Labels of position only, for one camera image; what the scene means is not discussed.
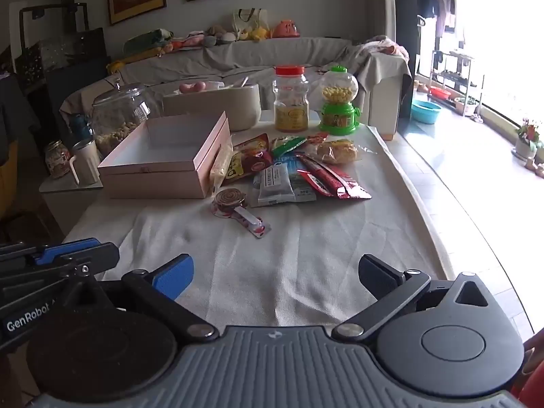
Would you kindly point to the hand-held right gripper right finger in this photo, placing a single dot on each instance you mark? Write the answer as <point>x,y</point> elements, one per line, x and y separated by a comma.
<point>378,276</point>

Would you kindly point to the bread bun packet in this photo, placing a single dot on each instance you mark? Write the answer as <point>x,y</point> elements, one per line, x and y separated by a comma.
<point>335,151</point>

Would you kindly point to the beige oval container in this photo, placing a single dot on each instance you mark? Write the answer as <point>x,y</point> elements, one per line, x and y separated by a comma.
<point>212,108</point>

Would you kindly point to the beige tablecloth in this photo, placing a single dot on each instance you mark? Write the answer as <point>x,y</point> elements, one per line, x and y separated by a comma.
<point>297,255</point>

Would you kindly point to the yellow stick snack packet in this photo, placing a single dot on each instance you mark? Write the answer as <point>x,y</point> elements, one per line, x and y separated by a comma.
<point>220,168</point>

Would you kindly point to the plastic jar with red lid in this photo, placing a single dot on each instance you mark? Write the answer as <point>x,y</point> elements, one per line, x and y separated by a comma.
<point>291,102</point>

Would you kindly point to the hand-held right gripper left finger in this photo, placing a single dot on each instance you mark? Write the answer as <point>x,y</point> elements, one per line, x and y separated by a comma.
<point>172,278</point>

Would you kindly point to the metal shoe rack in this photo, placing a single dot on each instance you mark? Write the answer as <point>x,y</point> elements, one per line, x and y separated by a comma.
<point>457,72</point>

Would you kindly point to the green plush toy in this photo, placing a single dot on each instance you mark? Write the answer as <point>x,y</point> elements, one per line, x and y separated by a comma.
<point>148,39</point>

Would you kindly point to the long red snack packet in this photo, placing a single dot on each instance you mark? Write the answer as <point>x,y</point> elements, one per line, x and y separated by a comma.
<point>325,174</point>

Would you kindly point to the green snack packet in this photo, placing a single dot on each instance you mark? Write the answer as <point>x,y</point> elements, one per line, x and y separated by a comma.
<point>287,145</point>

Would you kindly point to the white mug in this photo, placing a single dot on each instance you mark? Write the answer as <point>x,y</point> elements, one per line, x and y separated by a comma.
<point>87,163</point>

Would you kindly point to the pink cardboard box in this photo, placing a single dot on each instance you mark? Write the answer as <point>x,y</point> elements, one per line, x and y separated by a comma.
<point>153,170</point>

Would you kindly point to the maroon snack packet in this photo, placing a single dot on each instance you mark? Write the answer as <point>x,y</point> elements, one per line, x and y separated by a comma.
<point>248,159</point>

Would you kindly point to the grey plush toy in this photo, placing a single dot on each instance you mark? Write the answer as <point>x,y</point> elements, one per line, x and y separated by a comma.
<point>219,34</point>

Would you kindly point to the yellow plush toy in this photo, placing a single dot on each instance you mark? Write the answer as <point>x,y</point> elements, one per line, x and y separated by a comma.
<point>256,34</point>

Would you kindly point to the glass jar of nuts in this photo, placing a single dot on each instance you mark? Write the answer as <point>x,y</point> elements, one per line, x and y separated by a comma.
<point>114,123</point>

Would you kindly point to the green gumball machine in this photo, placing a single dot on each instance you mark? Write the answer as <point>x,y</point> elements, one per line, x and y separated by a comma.
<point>338,110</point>

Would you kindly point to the blue plastic basin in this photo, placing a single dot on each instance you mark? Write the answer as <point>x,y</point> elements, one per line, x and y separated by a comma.
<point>426,111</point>

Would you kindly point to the small glass jar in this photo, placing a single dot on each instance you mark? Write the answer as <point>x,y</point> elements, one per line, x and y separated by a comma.
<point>56,160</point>

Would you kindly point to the hanging clothes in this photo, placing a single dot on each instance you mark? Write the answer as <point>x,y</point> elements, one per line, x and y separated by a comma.
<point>435,4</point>

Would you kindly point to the potted flower plant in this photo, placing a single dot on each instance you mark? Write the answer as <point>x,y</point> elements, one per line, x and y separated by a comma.
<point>527,138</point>

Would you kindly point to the brown egg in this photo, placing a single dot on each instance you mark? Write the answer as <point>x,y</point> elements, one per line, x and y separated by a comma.
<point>199,86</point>
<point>187,88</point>

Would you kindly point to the blue white snack packet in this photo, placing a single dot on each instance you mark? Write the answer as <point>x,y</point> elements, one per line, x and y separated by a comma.
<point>304,190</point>

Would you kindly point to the red plastic basin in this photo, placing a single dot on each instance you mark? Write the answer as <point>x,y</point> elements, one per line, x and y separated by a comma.
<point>440,92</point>

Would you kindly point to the grey snack packet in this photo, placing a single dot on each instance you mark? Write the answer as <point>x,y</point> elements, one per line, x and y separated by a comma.
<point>275,182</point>

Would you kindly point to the white tote bag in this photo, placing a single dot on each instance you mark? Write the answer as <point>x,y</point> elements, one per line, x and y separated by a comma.
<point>250,19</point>

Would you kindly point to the pink white cloth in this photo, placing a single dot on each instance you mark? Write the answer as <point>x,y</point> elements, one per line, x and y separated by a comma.
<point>384,46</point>

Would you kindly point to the orange plush toy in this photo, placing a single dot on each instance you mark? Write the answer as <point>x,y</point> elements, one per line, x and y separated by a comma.
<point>286,29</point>

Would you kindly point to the pink plush toy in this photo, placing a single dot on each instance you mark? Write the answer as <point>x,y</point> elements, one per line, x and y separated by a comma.
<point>189,39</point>

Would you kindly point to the grey covered sofa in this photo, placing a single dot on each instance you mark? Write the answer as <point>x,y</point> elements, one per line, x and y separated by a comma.
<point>263,55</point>

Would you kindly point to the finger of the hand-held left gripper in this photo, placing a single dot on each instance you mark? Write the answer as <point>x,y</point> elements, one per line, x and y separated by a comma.
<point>63,250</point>
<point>97,259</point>

